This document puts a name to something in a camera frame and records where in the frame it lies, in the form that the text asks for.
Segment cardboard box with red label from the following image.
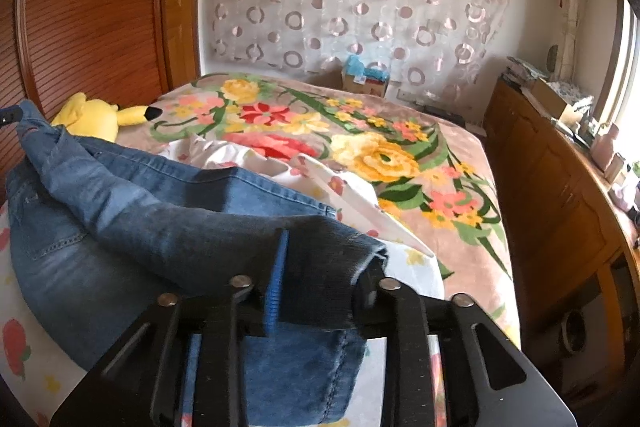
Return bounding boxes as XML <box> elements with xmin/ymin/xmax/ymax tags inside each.
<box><xmin>341</xmin><ymin>66</ymin><xmax>390</xmax><ymax>98</ymax></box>

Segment stack of papers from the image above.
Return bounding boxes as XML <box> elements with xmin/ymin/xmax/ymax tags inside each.
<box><xmin>502</xmin><ymin>56</ymin><xmax>551</xmax><ymax>86</ymax></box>

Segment wooden sideboard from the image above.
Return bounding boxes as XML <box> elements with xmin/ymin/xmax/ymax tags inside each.
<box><xmin>482</xmin><ymin>74</ymin><xmax>640</xmax><ymax>358</ymax></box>

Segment window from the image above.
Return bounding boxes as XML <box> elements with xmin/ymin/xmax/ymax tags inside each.
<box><xmin>592</xmin><ymin>0</ymin><xmax>640</xmax><ymax>142</ymax></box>

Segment light blue cloth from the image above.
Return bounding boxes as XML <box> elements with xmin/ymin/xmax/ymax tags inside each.
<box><xmin>347</xmin><ymin>54</ymin><xmax>389</xmax><ymax>80</ymax></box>

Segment white fruit-print quilt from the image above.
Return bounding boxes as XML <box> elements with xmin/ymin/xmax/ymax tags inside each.
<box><xmin>0</xmin><ymin>132</ymin><xmax>446</xmax><ymax>427</ymax></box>

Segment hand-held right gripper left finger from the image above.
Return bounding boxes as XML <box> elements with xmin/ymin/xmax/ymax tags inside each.
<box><xmin>50</xmin><ymin>229</ymin><xmax>291</xmax><ymax>427</ymax></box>

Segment floral blanket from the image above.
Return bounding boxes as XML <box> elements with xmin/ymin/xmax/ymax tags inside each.
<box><xmin>115</xmin><ymin>72</ymin><xmax>523</xmax><ymax>358</ymax></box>

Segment floral side curtain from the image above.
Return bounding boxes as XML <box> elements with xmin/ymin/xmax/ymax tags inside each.
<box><xmin>547</xmin><ymin>0</ymin><xmax>589</xmax><ymax>82</ymax></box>

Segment open cardboard box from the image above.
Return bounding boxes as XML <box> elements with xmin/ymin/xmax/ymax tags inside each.
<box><xmin>530</xmin><ymin>79</ymin><xmax>576</xmax><ymax>122</ymax></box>

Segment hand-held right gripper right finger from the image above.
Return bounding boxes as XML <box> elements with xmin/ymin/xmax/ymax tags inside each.
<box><xmin>351</xmin><ymin>254</ymin><xmax>578</xmax><ymax>427</ymax></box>

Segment pink bottle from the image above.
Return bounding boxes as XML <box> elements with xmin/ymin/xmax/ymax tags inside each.
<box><xmin>592</xmin><ymin>124</ymin><xmax>621</xmax><ymax>171</ymax></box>

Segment blue denim pants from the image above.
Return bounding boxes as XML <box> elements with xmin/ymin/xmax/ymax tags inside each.
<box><xmin>5</xmin><ymin>99</ymin><xmax>391</xmax><ymax>427</ymax></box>

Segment yellow plush toy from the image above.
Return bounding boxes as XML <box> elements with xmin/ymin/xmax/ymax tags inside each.
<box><xmin>50</xmin><ymin>92</ymin><xmax>163</xmax><ymax>142</ymax></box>

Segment wooden headboard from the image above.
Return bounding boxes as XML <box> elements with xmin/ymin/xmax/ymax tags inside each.
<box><xmin>0</xmin><ymin>0</ymin><xmax>206</xmax><ymax>208</ymax></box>

